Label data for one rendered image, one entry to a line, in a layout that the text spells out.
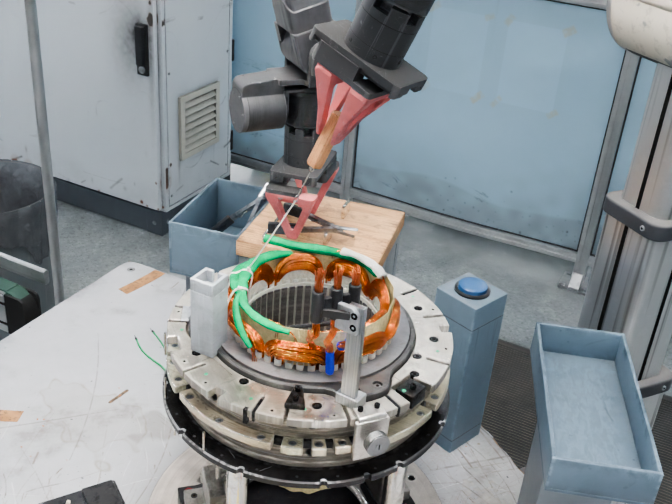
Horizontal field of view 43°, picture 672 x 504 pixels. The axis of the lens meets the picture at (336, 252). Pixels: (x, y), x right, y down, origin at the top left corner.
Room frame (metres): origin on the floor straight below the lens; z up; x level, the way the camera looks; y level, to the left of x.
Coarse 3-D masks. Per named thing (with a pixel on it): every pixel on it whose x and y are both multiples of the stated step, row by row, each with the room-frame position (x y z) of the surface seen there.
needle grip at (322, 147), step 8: (336, 112) 0.79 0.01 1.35; (328, 120) 0.78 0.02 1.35; (336, 120) 0.78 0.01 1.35; (328, 128) 0.78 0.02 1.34; (320, 136) 0.78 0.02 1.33; (328, 136) 0.78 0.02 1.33; (320, 144) 0.78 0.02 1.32; (328, 144) 0.78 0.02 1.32; (312, 152) 0.78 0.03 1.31; (320, 152) 0.78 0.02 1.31; (328, 152) 0.78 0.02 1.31; (312, 160) 0.78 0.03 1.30; (320, 160) 0.78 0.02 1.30; (320, 168) 0.78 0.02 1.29
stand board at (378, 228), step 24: (264, 216) 1.11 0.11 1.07; (288, 216) 1.12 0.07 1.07; (336, 216) 1.13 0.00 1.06; (360, 216) 1.14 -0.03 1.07; (384, 216) 1.15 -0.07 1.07; (240, 240) 1.04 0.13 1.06; (312, 240) 1.05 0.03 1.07; (336, 240) 1.06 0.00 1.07; (360, 240) 1.07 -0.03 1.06; (384, 240) 1.07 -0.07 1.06
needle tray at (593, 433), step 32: (544, 352) 0.88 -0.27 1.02; (576, 352) 0.88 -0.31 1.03; (608, 352) 0.88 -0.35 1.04; (544, 384) 0.76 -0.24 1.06; (576, 384) 0.82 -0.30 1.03; (608, 384) 0.83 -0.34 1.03; (544, 416) 0.72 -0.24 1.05; (576, 416) 0.76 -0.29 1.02; (608, 416) 0.77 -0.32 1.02; (640, 416) 0.73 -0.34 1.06; (544, 448) 0.69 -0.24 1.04; (576, 448) 0.71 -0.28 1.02; (608, 448) 0.71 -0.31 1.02; (640, 448) 0.70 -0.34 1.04; (544, 480) 0.65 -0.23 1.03; (576, 480) 0.64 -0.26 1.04; (608, 480) 0.64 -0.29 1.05; (640, 480) 0.64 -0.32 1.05
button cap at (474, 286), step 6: (462, 282) 1.01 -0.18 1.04; (468, 282) 1.01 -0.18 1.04; (474, 282) 1.01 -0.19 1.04; (480, 282) 1.01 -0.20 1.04; (462, 288) 1.00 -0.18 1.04; (468, 288) 0.99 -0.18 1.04; (474, 288) 0.99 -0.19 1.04; (480, 288) 1.00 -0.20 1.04; (486, 288) 1.00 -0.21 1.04; (468, 294) 0.99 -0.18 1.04; (474, 294) 0.99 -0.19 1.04; (480, 294) 0.99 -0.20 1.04
